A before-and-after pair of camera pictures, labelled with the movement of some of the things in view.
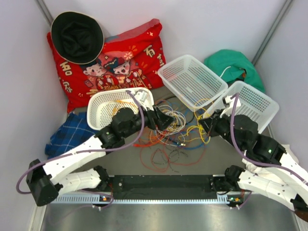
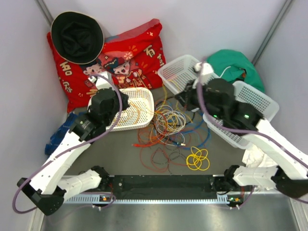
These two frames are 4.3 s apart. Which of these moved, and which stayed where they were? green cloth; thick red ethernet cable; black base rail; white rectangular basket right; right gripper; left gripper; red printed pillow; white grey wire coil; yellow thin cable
Moved: right gripper; yellow thin cable; left gripper
Stayed: green cloth; white rectangular basket right; thick red ethernet cable; black base rail; red printed pillow; white grey wire coil
